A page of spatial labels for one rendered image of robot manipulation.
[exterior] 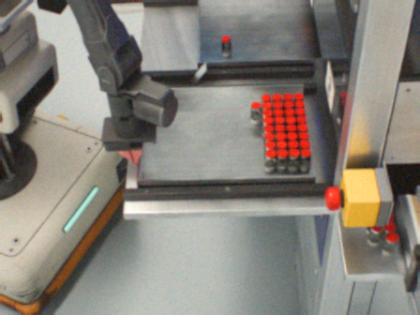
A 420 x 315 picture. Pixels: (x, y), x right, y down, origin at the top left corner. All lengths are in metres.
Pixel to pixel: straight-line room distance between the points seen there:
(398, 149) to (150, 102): 0.43
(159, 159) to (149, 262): 0.96
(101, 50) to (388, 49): 0.46
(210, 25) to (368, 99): 0.70
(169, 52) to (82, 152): 0.73
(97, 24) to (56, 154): 1.19
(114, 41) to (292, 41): 0.61
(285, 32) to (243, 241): 0.89
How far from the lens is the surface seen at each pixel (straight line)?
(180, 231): 2.38
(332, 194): 1.17
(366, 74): 1.07
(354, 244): 1.28
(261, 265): 2.29
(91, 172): 2.22
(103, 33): 1.15
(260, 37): 1.68
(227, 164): 1.38
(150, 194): 1.32
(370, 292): 1.57
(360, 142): 1.18
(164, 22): 1.74
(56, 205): 2.16
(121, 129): 1.28
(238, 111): 1.49
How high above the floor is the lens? 1.91
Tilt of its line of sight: 48 degrees down
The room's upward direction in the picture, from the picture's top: 3 degrees counter-clockwise
